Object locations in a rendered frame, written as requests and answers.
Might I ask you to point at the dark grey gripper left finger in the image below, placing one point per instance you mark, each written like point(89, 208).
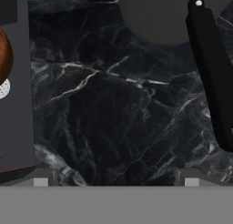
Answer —
point(45, 176)

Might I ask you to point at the white sink drain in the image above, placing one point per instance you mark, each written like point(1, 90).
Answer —
point(4, 89)

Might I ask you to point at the brown round bowl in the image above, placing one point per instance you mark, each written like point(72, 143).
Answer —
point(5, 54)

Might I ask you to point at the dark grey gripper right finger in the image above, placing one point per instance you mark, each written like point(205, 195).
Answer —
point(188, 176)

